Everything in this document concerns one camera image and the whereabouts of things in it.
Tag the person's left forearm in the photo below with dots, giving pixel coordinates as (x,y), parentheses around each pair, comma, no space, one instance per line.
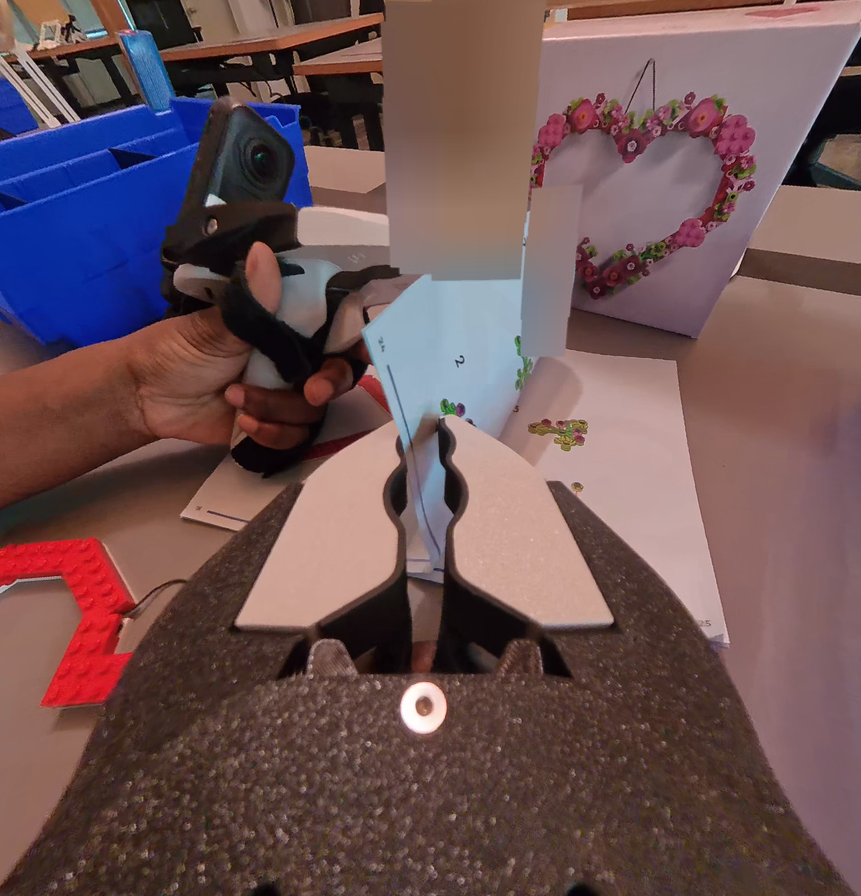
(53,434)

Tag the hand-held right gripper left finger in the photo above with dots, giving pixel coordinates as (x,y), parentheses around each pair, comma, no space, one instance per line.
(332,546)

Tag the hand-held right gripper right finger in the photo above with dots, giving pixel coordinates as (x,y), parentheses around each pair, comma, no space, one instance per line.
(521,546)

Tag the red brick heart frame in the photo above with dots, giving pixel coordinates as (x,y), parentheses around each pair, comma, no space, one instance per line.
(95,630)

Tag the blue upright block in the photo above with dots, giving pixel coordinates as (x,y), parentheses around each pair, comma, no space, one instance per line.
(147,70)

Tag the blue plastic bin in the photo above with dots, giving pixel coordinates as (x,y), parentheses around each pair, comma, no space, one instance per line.
(88,231)

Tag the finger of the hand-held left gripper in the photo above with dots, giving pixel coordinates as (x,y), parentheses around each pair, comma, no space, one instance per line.
(346,227)
(346,325)

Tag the instruction booklet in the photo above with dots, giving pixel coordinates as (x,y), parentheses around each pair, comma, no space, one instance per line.
(612,490)

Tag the long wooden table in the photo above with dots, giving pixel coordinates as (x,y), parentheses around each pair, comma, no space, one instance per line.
(262,43)
(74,47)
(339,66)

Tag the person's left hand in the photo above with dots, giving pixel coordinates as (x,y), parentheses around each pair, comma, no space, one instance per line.
(185,378)

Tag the printed toy box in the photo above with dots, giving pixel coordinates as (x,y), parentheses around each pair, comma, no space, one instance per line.
(647,196)

